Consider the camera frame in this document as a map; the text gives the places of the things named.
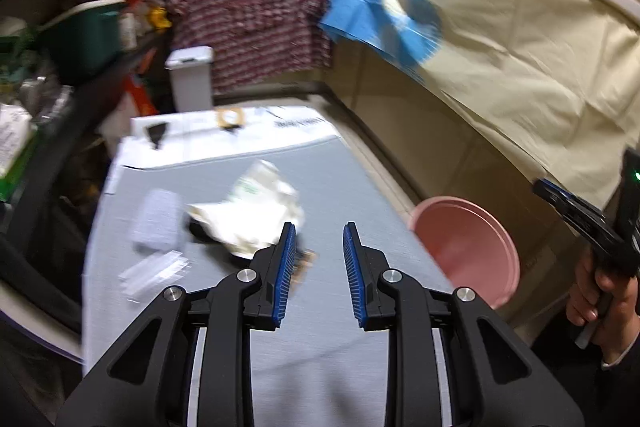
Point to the person's right forearm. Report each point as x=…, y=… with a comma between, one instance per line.
x=627, y=382

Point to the cream cloth with blue print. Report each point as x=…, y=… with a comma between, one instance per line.
x=525, y=57

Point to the white plastic bag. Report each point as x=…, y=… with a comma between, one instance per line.
x=250, y=212

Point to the green and white packets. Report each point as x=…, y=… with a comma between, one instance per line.
x=15, y=147

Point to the person's right hand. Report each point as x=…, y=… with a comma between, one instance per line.
x=620, y=307

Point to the pink plaid shirt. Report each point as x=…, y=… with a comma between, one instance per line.
x=250, y=22

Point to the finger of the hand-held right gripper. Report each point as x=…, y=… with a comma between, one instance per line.
x=580, y=217

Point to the grey fabric mat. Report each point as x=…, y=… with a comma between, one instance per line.
x=330, y=187

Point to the white printed table cover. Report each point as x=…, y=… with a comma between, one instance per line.
x=200, y=127

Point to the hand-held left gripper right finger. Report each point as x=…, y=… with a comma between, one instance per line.
x=356, y=272

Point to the clear plastic wrapper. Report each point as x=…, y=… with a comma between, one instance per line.
x=155, y=272

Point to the red printed package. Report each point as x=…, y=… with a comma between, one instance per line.
x=141, y=97

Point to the white lidded bin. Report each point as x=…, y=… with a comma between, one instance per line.
x=190, y=82

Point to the green storage box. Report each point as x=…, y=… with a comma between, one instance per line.
x=85, y=42

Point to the pink plastic bin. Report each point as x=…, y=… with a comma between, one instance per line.
x=465, y=247

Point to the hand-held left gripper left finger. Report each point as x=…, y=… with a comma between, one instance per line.
x=285, y=272

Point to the yellow item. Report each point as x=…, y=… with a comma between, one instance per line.
x=160, y=18

